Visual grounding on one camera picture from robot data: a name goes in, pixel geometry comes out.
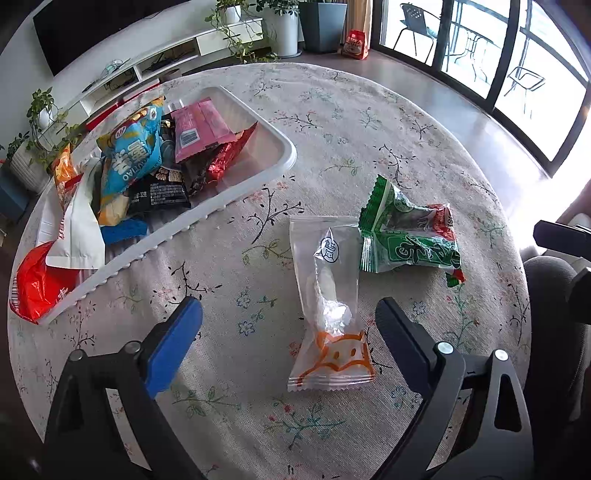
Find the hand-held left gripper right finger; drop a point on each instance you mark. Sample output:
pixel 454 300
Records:
pixel 406 346

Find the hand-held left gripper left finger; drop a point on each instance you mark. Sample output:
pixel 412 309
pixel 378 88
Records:
pixel 173 346

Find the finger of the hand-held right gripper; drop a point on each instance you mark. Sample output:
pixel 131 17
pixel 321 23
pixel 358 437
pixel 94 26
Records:
pixel 582 282
pixel 558 234

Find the clear pastry packet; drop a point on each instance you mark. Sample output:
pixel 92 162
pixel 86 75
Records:
pixel 332 360

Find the green snack packet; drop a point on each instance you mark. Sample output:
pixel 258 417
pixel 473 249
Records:
pixel 406 249

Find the red snack bag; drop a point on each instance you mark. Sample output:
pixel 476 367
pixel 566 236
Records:
pixel 37 286

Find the white snack bag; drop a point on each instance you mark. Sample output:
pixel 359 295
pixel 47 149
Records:
pixel 78 230

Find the black snack packet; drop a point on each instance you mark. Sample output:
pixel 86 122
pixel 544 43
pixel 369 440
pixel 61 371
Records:
pixel 157 194

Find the blue panda snack packet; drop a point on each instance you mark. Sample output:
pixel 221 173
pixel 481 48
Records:
pixel 131 157

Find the red foil snack packet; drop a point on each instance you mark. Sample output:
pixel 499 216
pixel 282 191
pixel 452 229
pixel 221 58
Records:
pixel 226 159

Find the orange snack packet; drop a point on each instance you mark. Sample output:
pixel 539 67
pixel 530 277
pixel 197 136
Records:
pixel 62 175

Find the white plastic tray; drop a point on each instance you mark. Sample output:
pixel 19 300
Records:
pixel 258 152

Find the pink cartoon snack packet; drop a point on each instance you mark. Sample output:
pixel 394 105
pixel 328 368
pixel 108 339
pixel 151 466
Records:
pixel 198 129

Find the black outdoor chair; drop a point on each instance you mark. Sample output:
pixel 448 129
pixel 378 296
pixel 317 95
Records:
pixel 526 78
pixel 413 16

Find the black framed glass door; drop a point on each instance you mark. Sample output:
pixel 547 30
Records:
pixel 503 69

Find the outdoor table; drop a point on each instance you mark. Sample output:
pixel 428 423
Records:
pixel 473 39

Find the plant in ribbed white pot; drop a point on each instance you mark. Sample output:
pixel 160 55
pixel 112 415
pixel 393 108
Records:
pixel 25 168

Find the red storage box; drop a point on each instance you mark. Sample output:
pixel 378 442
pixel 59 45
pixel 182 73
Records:
pixel 99 121

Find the trailing plant in white pot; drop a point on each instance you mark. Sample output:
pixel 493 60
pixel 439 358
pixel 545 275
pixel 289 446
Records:
pixel 44 115
pixel 229 14

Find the red floor bag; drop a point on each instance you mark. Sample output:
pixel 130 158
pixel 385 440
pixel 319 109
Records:
pixel 355 45

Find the beige curtain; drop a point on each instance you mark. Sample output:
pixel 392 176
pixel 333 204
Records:
pixel 358 14

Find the white television cabinet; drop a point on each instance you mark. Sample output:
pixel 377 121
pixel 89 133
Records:
pixel 217 39

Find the plant in tall white pot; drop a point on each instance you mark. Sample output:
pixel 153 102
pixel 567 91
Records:
pixel 286 34

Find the black wall television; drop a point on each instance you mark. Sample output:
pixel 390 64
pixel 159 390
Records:
pixel 92 32

